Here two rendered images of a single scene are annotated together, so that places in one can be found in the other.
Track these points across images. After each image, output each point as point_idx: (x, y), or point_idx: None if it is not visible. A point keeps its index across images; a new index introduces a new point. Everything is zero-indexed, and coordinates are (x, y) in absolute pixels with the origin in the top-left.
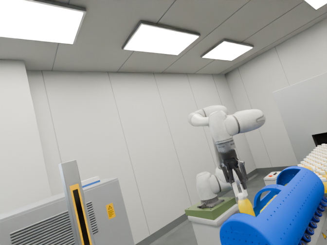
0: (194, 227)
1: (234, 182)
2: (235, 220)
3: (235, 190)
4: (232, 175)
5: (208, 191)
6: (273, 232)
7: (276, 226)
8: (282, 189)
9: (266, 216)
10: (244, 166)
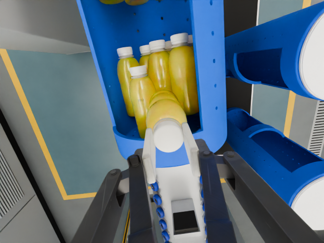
0: None
1: (150, 168)
2: (172, 167)
3: (155, 159)
4: (148, 198)
5: None
6: (225, 118)
7: (224, 99)
8: None
9: (212, 101)
10: (308, 228)
